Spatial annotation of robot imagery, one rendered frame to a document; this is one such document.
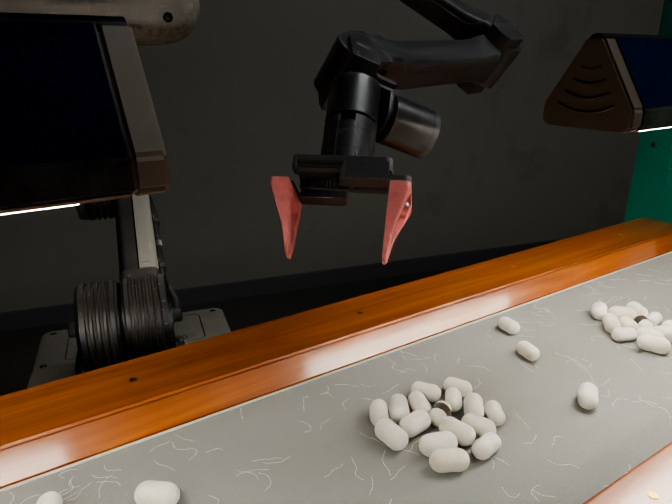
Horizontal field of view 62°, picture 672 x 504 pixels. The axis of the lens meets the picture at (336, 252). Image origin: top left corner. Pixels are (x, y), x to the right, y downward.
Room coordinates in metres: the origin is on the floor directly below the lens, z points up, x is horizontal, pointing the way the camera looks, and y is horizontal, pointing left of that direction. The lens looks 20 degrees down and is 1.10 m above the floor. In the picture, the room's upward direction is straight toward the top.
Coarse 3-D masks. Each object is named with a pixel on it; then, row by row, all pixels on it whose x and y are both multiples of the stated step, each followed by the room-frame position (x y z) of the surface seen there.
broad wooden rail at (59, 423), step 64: (512, 256) 0.91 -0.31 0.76; (576, 256) 0.91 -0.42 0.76; (640, 256) 0.96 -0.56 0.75; (320, 320) 0.66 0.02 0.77; (384, 320) 0.66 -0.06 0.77; (448, 320) 0.69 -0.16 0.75; (64, 384) 0.51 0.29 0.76; (128, 384) 0.51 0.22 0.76; (192, 384) 0.51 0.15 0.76; (256, 384) 0.53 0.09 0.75; (0, 448) 0.41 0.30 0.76; (64, 448) 0.43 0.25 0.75
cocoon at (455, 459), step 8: (456, 448) 0.41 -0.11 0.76; (432, 456) 0.41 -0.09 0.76; (440, 456) 0.40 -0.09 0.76; (448, 456) 0.41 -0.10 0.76; (456, 456) 0.41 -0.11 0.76; (464, 456) 0.41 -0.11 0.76; (432, 464) 0.40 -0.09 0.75; (440, 464) 0.40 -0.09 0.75; (448, 464) 0.40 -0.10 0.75; (456, 464) 0.40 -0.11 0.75; (464, 464) 0.40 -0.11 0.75; (440, 472) 0.40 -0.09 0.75
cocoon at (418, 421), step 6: (408, 414) 0.47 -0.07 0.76; (414, 414) 0.46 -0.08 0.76; (420, 414) 0.46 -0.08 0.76; (426, 414) 0.47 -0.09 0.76; (402, 420) 0.46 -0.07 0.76; (408, 420) 0.46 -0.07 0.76; (414, 420) 0.46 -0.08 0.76; (420, 420) 0.46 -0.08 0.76; (426, 420) 0.46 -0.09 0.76; (402, 426) 0.45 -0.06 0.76; (408, 426) 0.45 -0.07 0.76; (414, 426) 0.45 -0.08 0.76; (420, 426) 0.45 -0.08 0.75; (426, 426) 0.46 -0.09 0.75; (408, 432) 0.45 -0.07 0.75; (414, 432) 0.45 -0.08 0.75; (420, 432) 0.45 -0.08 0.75
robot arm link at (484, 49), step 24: (504, 24) 0.96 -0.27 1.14; (336, 48) 0.67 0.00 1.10; (384, 48) 0.71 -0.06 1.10; (408, 48) 0.77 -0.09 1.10; (432, 48) 0.81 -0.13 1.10; (456, 48) 0.86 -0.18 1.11; (480, 48) 0.91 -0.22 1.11; (504, 48) 0.93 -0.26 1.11; (336, 72) 0.67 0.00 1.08; (384, 72) 0.70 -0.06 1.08; (408, 72) 0.74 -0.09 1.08; (432, 72) 0.79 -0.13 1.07; (456, 72) 0.84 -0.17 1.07; (480, 72) 0.91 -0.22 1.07
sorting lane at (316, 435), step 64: (576, 320) 0.71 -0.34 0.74; (320, 384) 0.55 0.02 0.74; (384, 384) 0.55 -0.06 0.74; (512, 384) 0.55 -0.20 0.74; (576, 384) 0.55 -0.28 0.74; (640, 384) 0.55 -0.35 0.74; (128, 448) 0.44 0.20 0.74; (192, 448) 0.44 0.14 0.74; (256, 448) 0.44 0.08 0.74; (320, 448) 0.44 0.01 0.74; (384, 448) 0.44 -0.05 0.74; (512, 448) 0.44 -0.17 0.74; (576, 448) 0.44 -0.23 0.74; (640, 448) 0.44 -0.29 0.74
